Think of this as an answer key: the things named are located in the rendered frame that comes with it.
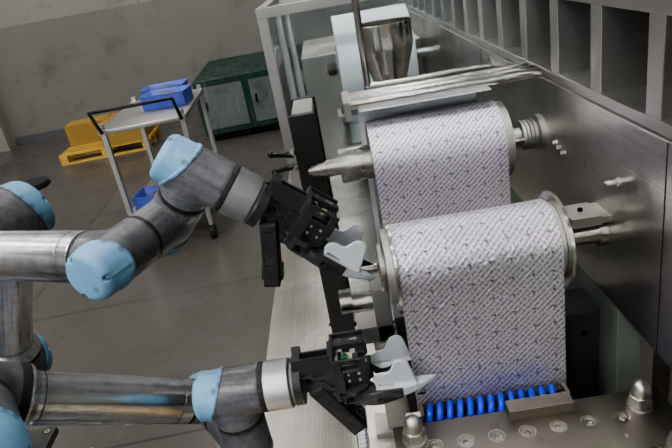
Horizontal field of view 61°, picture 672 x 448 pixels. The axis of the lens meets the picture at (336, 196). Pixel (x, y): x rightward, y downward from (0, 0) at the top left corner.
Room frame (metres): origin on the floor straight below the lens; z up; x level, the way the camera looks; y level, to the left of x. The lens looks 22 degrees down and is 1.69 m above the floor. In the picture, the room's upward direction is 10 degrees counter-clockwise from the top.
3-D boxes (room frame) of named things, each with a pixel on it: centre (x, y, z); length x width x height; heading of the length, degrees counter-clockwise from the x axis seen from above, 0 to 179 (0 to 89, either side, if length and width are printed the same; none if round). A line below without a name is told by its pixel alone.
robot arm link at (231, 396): (0.72, 0.21, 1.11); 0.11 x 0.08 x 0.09; 88
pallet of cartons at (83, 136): (7.00, 2.61, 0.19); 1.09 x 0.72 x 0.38; 94
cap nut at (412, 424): (0.64, -0.05, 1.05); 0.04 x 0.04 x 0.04
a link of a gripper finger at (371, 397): (0.68, 0.00, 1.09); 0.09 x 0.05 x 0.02; 79
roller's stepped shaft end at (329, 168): (1.02, 0.01, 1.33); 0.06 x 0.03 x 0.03; 88
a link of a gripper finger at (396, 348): (0.74, -0.05, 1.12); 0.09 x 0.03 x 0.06; 97
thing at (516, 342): (0.70, -0.18, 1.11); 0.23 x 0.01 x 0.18; 88
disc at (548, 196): (0.76, -0.32, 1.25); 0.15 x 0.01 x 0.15; 178
